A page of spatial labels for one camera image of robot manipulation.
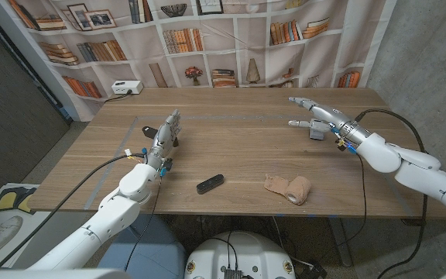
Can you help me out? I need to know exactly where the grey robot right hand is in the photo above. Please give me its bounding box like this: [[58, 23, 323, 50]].
[[287, 97, 359, 140]]

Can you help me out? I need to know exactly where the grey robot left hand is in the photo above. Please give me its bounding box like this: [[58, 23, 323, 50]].
[[148, 108, 182, 160]]

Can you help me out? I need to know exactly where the tan adhesive wrap roll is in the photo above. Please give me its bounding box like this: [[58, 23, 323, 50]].
[[263, 174, 312, 206]]

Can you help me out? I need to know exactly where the long black TV remote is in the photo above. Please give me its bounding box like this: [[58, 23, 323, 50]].
[[142, 126, 180, 149]]

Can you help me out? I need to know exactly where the small grey remote control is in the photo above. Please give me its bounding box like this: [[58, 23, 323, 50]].
[[309, 122, 325, 141]]

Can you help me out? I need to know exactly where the white power strip box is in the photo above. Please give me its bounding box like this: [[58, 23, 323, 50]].
[[111, 80, 145, 95]]

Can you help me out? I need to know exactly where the small black oblong remote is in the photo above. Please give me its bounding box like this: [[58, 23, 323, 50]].
[[196, 174, 225, 195]]

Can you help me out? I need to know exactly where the printed bookshelf backdrop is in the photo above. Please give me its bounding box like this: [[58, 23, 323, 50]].
[[0, 0, 398, 123]]

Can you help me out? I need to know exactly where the dark metal table leg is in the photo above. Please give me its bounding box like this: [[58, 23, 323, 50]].
[[329, 216, 354, 268]]

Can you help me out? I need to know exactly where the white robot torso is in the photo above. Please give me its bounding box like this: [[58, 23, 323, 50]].
[[184, 231, 297, 279]]

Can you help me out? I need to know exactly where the black power brick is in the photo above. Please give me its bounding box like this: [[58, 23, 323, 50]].
[[300, 260, 328, 279]]

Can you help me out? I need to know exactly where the white floor mat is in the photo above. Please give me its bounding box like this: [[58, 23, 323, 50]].
[[0, 182, 53, 269]]

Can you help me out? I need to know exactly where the black yellow floor marker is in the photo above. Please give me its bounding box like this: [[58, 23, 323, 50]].
[[0, 186, 39, 215]]

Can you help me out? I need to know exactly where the white sneaker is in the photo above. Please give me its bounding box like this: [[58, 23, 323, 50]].
[[0, 215, 25, 268]]

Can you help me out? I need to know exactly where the black power strip cable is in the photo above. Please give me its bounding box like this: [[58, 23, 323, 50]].
[[102, 89, 133, 104]]

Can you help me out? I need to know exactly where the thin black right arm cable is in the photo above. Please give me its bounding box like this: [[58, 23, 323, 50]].
[[323, 153, 367, 257]]

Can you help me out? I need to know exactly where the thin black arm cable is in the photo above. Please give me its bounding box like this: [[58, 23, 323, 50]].
[[323, 153, 367, 257], [122, 174, 164, 272]]

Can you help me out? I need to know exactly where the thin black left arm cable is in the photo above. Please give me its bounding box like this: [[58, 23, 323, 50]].
[[122, 174, 164, 272]]

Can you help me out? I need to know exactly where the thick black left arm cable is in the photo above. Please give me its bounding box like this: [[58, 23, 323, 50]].
[[0, 153, 147, 269]]

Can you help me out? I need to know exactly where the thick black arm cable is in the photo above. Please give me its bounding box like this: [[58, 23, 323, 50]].
[[0, 153, 147, 269], [354, 108, 429, 279]]

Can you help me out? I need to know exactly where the black torso cable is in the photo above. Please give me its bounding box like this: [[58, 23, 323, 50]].
[[206, 231, 240, 272]]

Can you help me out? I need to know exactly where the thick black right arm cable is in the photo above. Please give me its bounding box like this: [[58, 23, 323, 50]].
[[354, 108, 429, 279]]

